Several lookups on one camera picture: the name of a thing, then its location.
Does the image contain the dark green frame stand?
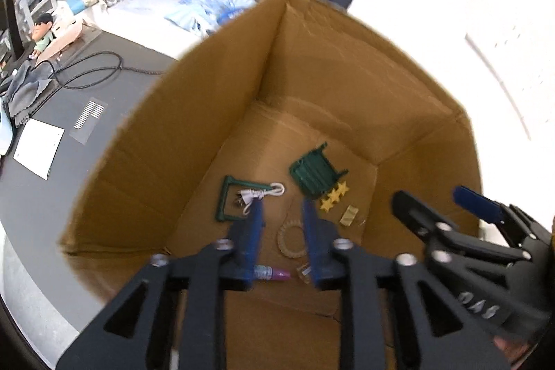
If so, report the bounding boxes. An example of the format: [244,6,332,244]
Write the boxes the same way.
[215,175,283,223]

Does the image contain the dark green slatted toy bench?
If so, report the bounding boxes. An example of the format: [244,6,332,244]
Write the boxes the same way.
[289,142,349,199]

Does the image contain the pink capped small tube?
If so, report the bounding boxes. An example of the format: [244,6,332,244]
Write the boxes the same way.
[254,265,291,282]

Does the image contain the white paper sheet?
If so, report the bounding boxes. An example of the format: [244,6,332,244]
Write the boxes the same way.
[14,118,65,180]

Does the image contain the black cable on desk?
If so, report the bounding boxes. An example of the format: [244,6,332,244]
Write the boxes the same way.
[25,50,168,91]

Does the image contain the blue white patterned bag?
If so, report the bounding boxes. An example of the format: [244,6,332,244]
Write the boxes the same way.
[165,0,256,36]

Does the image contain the small beige packet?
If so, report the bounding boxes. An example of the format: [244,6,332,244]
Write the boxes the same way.
[339,205,359,227]

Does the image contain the yellow star stickers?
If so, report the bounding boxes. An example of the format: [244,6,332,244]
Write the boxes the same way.
[320,182,350,212]

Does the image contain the white beaded ring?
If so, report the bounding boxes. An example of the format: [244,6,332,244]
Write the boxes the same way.
[275,217,310,260]

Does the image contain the cartoon figure doll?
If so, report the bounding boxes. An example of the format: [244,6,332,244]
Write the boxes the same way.
[29,12,54,60]

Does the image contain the brown cardboard box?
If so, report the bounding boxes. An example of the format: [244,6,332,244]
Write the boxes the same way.
[58,0,485,370]

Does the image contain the white usb cable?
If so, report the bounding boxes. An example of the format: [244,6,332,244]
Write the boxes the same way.
[235,182,286,216]

